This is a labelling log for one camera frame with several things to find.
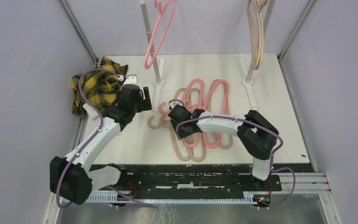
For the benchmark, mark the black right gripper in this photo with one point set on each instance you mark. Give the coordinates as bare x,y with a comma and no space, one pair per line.
180,134

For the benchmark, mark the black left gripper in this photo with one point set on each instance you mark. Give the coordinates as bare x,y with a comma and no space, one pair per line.
146,103

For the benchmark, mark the beige hanger hung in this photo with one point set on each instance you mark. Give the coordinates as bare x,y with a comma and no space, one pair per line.
253,34
260,37

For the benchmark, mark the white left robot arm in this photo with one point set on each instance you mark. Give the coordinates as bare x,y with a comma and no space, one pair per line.
71,179

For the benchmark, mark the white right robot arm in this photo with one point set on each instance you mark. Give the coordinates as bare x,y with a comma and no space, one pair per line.
259,137

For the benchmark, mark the beige hanger with left hook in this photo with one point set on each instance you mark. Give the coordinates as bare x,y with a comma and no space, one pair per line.
166,124

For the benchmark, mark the left white rack foot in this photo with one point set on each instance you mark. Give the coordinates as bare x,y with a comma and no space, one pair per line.
159,68

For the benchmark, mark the white rack foot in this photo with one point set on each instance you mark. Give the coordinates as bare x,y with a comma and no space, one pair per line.
247,72
159,68

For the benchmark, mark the yellow plaid shirt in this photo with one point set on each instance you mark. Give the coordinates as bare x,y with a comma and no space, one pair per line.
99,87

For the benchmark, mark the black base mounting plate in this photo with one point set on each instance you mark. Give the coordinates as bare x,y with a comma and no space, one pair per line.
211,181

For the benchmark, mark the left grey rack pole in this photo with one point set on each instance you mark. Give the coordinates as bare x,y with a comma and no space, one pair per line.
148,31

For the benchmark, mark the grey rack pole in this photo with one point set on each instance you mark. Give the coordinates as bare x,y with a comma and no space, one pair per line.
148,31
259,43

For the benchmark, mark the right white rack foot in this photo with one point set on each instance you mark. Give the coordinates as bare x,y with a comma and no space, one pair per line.
247,72

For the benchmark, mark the right grey rack pole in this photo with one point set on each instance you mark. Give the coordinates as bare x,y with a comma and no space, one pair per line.
259,43

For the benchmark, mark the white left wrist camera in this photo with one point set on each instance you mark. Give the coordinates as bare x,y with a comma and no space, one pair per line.
129,79

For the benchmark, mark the white slotted cable duct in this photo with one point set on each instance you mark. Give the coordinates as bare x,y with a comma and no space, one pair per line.
112,197

